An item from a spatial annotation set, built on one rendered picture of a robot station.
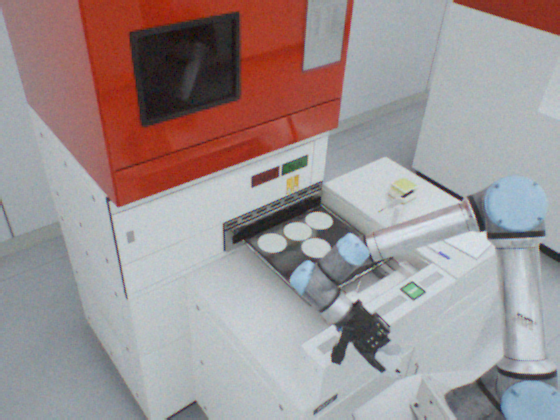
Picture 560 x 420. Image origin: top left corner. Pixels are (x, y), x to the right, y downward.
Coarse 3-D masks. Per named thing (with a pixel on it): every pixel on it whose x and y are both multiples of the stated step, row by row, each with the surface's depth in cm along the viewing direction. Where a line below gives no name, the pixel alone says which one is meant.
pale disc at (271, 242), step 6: (270, 234) 184; (276, 234) 184; (258, 240) 181; (264, 240) 182; (270, 240) 182; (276, 240) 182; (282, 240) 182; (264, 246) 179; (270, 246) 179; (276, 246) 179; (282, 246) 179
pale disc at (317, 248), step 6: (306, 240) 182; (312, 240) 183; (318, 240) 183; (306, 246) 180; (312, 246) 180; (318, 246) 180; (324, 246) 180; (306, 252) 178; (312, 252) 178; (318, 252) 178; (324, 252) 178
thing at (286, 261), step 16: (320, 208) 197; (336, 224) 190; (256, 240) 181; (288, 240) 182; (304, 240) 182; (336, 240) 183; (272, 256) 175; (288, 256) 176; (304, 256) 176; (288, 272) 170
